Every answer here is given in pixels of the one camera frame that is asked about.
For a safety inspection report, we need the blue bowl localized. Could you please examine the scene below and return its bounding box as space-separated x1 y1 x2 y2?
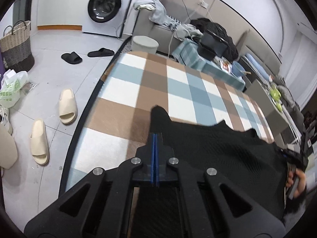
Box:
231 61 245 78

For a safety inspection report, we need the grey box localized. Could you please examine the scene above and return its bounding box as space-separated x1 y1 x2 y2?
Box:
244 81 290 139

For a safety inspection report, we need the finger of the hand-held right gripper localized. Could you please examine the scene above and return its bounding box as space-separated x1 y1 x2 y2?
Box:
276 147 292 164

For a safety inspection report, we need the white sneaker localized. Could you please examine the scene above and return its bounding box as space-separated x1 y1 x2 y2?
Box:
0 104 13 135

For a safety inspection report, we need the light blue pillow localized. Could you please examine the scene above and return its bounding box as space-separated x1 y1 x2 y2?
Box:
245 53 270 80

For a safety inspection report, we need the teal checked cloth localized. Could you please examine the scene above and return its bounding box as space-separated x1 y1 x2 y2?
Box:
172 40 245 91

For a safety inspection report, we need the light blue garment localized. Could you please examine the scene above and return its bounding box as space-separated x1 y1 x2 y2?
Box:
134 0 169 26

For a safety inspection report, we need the round white stool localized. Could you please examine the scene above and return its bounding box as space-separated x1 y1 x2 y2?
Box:
131 36 159 54

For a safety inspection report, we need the cream slipper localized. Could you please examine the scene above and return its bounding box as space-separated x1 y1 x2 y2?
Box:
30 118 50 165
59 88 78 124

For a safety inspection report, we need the person's right hand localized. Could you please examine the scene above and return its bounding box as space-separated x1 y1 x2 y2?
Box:
285 169 308 200

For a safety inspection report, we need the pale grey clothes pile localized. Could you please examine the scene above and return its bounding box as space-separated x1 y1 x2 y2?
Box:
171 17 203 40

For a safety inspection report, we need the black slipper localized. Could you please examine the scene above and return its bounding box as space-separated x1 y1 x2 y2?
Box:
88 48 115 57
61 52 83 65

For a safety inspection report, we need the tall black container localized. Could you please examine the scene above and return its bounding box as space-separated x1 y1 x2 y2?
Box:
199 29 229 57

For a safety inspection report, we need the cream trash bin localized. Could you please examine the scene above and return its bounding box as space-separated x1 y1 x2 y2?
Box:
0 123 18 170

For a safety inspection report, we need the grey blanket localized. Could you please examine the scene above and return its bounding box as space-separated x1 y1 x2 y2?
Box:
274 76 301 113

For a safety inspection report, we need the grey sofa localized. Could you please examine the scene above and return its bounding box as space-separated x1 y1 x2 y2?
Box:
134 0 250 62

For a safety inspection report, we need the blue cable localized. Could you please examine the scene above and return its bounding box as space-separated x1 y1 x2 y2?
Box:
173 0 192 21

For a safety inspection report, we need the black knit sweater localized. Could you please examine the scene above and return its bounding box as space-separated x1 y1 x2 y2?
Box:
135 105 306 238

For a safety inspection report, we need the green toy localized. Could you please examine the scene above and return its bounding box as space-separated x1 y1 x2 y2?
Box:
270 84 284 111

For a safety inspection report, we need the green printed plastic bag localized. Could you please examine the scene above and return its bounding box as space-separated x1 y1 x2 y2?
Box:
0 69 28 108

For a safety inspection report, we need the shallow black tray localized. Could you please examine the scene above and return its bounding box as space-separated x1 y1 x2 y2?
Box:
198 43 216 60

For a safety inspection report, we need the white washing machine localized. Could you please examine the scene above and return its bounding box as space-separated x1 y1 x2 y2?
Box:
82 0 138 38

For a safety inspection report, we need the clear plastic wrapper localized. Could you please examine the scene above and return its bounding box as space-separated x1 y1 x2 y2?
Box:
22 82 39 93

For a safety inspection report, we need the woven laundry basket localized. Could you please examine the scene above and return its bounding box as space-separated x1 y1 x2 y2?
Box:
0 20 35 72

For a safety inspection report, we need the black jacket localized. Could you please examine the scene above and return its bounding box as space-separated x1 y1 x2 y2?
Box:
191 18 239 61

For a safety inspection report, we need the checkered tablecloth table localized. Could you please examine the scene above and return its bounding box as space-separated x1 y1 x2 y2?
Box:
65 51 290 199

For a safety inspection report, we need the white kitchen base cabinet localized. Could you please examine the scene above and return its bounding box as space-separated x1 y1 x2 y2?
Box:
37 0 93 31

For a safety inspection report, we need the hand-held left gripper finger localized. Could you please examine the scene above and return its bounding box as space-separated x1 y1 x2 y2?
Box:
23 132 156 238
156 133 286 238

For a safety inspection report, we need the food package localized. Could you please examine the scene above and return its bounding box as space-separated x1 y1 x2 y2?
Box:
219 57 233 73

